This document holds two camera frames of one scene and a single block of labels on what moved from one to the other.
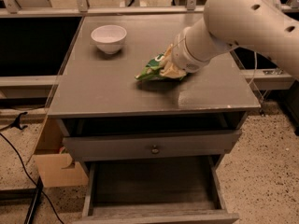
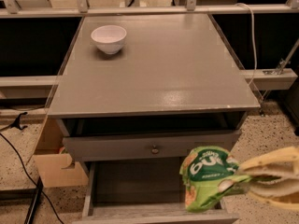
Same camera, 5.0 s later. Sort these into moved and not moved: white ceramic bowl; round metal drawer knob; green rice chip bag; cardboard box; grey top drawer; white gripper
Moved: green rice chip bag; white gripper
Not moved: round metal drawer knob; cardboard box; grey top drawer; white ceramic bowl
